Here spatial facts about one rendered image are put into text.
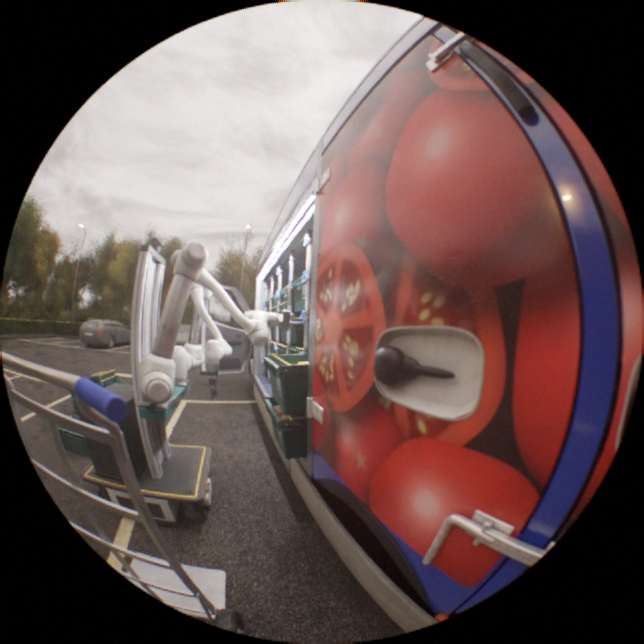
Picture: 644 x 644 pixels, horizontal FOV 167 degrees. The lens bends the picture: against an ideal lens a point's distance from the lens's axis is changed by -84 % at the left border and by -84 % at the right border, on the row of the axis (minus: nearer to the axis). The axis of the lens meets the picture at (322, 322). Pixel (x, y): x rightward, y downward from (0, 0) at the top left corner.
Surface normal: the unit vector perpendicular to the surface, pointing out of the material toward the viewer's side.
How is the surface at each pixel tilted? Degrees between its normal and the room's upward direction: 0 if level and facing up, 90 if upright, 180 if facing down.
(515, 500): 90
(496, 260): 90
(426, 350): 90
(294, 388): 93
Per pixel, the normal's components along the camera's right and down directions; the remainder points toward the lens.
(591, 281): -0.92, -0.04
